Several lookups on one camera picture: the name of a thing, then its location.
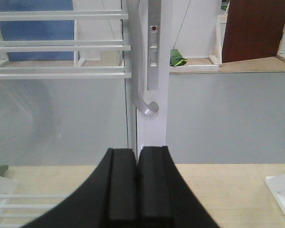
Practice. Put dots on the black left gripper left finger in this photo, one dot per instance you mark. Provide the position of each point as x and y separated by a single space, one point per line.
106 199

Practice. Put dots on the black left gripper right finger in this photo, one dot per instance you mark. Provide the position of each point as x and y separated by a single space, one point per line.
164 198

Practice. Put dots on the white framed sliding glass door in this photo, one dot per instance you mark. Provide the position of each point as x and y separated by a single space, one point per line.
78 111

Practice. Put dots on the blue door panel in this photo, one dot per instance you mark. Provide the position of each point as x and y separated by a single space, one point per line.
37 30

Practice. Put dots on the brown wooden door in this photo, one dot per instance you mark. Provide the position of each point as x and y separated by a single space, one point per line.
254 29

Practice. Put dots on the silver door lock plate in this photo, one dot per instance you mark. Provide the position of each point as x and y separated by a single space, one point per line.
154 29

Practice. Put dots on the green sandbag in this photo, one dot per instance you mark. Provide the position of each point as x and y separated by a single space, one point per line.
176 58

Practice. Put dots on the silver door pull handle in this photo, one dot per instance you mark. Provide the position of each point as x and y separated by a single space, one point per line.
136 55

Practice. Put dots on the white wooden base frame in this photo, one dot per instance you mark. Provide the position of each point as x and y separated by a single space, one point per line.
211 63

